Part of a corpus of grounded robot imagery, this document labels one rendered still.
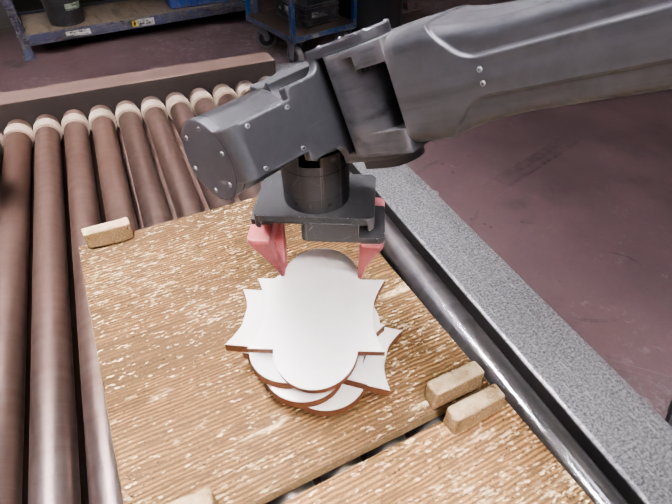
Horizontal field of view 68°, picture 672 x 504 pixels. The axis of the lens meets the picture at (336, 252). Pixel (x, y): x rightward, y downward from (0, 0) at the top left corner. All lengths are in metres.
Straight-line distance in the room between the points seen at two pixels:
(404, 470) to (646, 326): 1.67
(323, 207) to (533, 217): 2.01
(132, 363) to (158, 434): 0.09
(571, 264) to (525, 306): 1.55
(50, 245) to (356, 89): 0.56
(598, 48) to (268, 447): 0.40
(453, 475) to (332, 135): 0.31
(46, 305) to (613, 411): 0.64
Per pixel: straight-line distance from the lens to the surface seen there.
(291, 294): 0.48
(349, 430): 0.49
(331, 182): 0.40
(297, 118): 0.33
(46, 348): 0.65
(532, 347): 0.61
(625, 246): 2.39
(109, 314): 0.62
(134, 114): 1.08
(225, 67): 1.15
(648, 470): 0.57
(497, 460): 0.50
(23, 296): 0.74
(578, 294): 2.08
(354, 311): 0.47
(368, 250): 0.43
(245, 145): 0.31
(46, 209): 0.86
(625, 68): 0.24
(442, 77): 0.27
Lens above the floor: 1.37
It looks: 42 degrees down
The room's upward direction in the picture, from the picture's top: straight up
